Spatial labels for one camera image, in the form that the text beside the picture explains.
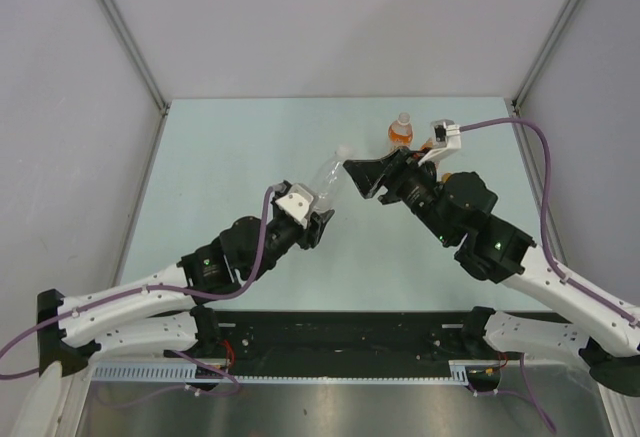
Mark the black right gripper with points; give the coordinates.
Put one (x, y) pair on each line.
(394, 170)

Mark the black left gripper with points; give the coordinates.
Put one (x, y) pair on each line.
(309, 236)

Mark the tall orange tea bottle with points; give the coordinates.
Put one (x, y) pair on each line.
(400, 132)

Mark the clear water bottle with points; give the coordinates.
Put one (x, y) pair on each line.
(327, 183)

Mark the white water bottle cap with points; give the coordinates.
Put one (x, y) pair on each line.
(344, 152)

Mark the small orange juice bottle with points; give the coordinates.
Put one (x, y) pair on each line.
(430, 144)

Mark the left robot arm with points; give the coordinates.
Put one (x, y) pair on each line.
(167, 310)

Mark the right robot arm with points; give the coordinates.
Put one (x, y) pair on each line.
(592, 335)

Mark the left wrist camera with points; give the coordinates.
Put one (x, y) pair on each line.
(297, 203)

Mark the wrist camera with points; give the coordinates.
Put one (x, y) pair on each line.
(445, 141)
(297, 203)

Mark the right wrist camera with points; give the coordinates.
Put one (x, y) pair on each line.
(445, 141)

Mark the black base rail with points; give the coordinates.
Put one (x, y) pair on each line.
(350, 345)

